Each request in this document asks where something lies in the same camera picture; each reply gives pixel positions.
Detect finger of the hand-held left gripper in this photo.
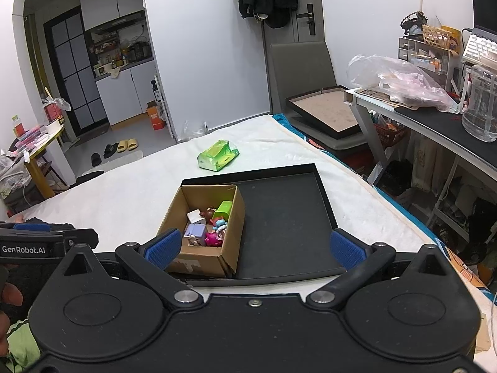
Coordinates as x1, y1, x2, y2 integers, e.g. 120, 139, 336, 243
62, 228, 98, 250
13, 223, 53, 233

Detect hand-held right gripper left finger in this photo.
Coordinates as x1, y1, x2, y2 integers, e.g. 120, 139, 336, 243
58, 228, 204, 307

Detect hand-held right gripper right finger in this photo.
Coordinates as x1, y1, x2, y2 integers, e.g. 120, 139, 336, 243
307, 229, 453, 307

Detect purple cube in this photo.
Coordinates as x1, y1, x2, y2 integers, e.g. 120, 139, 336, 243
183, 223, 207, 246

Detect brown cardboard box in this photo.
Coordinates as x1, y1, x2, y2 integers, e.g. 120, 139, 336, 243
156, 184, 246, 278

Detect green block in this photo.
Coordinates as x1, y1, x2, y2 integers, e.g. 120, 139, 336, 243
213, 201, 234, 222

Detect black square tray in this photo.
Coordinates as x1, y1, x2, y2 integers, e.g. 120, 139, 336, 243
180, 163, 346, 280

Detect person's left hand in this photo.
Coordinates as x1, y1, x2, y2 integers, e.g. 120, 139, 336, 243
0, 282, 24, 344

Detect black fuzzy cloth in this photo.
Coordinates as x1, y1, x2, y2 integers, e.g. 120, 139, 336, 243
23, 219, 76, 234

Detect yellow round table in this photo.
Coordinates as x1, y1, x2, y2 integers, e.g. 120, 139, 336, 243
23, 124, 65, 199

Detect crumpled paper pile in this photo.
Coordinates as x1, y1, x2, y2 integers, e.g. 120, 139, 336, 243
0, 150, 28, 199

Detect black bag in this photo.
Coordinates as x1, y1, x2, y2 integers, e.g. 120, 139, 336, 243
382, 159, 414, 197

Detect pink packets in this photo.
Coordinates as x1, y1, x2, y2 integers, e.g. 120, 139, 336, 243
17, 124, 43, 144

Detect green tissue pack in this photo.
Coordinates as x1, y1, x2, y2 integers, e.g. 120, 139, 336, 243
197, 139, 240, 172

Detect red cup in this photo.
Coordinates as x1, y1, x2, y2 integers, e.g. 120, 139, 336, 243
43, 99, 63, 123

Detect small clear plastic bag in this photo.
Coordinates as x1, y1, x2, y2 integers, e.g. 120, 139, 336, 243
180, 120, 208, 140

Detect white shelf rack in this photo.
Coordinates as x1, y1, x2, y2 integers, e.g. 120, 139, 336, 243
427, 155, 497, 249

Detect red basket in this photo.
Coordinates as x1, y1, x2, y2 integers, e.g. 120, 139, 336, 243
373, 113, 408, 146

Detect white desk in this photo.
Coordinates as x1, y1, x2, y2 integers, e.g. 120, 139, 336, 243
351, 87, 497, 242

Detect orange box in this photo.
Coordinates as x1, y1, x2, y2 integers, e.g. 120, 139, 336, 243
146, 101, 166, 131

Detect black framed board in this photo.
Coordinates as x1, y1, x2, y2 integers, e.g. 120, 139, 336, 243
286, 84, 367, 140

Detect white folded rack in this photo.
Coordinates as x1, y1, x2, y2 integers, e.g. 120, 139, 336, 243
151, 78, 173, 138

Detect white kitchen base cabinet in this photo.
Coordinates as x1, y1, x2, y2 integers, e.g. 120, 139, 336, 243
95, 62, 158, 125

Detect black desk mat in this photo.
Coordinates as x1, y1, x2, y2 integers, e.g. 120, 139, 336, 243
394, 101, 497, 172

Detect black framed glass door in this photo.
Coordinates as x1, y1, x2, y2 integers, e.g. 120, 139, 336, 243
43, 10, 109, 131

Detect large clear plastic bag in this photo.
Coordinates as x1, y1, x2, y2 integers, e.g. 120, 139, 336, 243
347, 54, 464, 111

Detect grey chair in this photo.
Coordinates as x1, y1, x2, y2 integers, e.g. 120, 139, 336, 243
269, 41, 375, 152

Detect kitchen counter clutter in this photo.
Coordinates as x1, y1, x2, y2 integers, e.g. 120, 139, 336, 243
91, 33, 152, 76

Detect clear water jug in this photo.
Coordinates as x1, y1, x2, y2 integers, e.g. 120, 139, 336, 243
461, 64, 497, 142

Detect clear drawer organizer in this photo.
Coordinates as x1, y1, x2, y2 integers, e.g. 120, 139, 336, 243
398, 36, 461, 74

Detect range hood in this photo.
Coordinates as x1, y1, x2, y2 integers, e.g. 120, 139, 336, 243
95, 12, 146, 34

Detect woven basket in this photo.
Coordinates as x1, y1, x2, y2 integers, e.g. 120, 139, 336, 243
421, 24, 453, 49

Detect yellow box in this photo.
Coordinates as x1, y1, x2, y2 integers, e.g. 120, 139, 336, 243
439, 26, 463, 53

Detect black beaded item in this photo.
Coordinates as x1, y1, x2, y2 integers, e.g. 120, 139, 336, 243
400, 12, 428, 34

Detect white keyboard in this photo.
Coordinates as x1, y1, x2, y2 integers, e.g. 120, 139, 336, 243
462, 34, 497, 65

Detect laptop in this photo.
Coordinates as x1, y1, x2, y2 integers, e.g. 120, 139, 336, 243
469, 0, 497, 41

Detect black door handle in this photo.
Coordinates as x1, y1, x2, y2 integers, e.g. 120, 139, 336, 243
297, 3, 315, 36

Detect white kitchen wall cabinet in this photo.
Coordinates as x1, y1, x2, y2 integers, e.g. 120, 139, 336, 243
79, 0, 142, 31

